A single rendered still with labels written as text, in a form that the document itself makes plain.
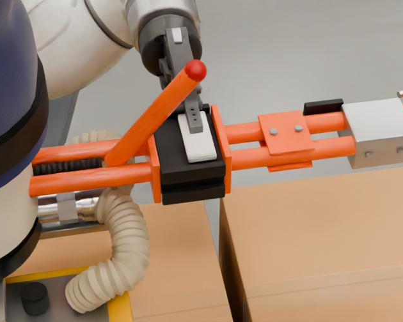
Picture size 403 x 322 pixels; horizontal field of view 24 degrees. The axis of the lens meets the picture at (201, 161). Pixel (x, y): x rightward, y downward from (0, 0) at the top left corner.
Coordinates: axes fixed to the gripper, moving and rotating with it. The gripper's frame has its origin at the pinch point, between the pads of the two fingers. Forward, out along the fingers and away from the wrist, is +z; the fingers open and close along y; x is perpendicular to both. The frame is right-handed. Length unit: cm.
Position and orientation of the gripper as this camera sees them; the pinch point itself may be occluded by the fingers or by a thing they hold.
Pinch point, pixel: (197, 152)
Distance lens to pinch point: 101.1
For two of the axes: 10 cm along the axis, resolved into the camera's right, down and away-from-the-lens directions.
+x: -9.8, 1.3, -1.3
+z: 1.8, 7.1, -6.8
